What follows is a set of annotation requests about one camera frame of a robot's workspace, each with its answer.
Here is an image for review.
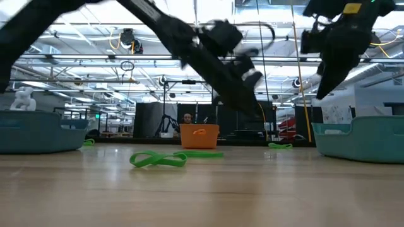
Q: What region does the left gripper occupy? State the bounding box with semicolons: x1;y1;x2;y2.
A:
181;44;264;118

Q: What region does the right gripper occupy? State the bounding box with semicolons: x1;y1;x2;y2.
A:
315;14;372;101

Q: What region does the black hanging cable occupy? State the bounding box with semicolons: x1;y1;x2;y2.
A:
256;0;270;141

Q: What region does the black metal table frame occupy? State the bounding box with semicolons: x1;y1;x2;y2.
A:
94;137;316;149

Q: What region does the black partition panel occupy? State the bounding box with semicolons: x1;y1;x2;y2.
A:
294;105;324;143
176;103;238;129
238;99;274;132

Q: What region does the blue plastic basket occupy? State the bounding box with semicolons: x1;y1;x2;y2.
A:
0;110;90;155

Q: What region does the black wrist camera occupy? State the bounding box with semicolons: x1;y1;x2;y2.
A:
299;28;330;55
235;55;264;90

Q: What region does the black ceiling cable reel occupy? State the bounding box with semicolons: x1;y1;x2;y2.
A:
119;28;145;55

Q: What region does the black frame stand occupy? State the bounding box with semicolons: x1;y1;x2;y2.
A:
162;80;215;139

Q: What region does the yellow paper label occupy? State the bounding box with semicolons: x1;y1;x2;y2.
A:
343;3;362;15

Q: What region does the white robot figure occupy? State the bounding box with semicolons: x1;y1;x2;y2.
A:
9;86;37;112

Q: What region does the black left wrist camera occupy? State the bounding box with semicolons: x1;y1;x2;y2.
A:
235;55;264;90

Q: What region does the yellow hanging cable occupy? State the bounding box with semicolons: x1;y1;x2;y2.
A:
290;0;312;143

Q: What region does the white patterned sheet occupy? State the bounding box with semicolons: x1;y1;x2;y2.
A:
321;103;354;124

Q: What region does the teal plastic basket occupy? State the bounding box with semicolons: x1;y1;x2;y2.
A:
311;115;404;164

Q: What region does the red rack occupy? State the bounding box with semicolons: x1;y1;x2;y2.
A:
278;118;297;140

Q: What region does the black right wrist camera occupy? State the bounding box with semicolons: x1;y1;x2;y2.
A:
299;28;330;55

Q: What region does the orange plastic basket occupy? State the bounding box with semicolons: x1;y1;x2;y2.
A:
179;124;220;149

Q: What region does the dark monitor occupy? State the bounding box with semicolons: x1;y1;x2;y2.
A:
383;102;404;116

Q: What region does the silver air duct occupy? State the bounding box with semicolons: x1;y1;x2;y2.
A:
347;62;404;83

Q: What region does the long ceiling light rail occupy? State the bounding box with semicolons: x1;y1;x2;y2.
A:
0;54;404;63

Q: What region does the dark grey partition panel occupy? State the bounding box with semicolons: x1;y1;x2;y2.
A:
133;102;178;139

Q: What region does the black left camera cable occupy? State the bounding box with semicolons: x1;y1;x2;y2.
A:
239;21;276;52

